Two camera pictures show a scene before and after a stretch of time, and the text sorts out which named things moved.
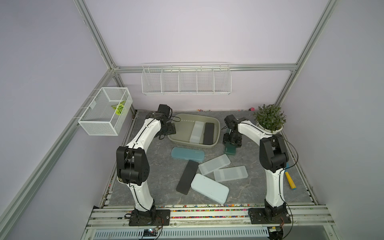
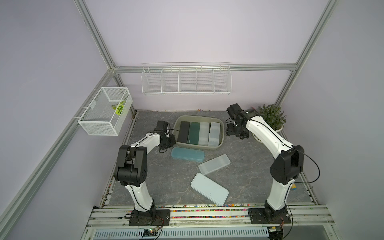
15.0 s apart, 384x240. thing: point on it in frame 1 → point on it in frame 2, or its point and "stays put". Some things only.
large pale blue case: x=210 y=188 stays put
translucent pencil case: x=197 y=132 → x=203 y=135
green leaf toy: x=119 y=107 stays put
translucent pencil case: x=230 y=173 → x=214 y=134
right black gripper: x=237 y=143 → x=229 y=130
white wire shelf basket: x=186 y=78 stays put
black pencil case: x=187 y=177 → x=183 y=132
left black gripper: x=171 y=129 → x=172 y=142
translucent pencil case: x=213 y=164 stays put
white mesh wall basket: x=105 y=113 stays put
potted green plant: x=270 y=118 stays put
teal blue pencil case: x=185 y=153 stays put
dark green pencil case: x=230 y=149 → x=194 y=133
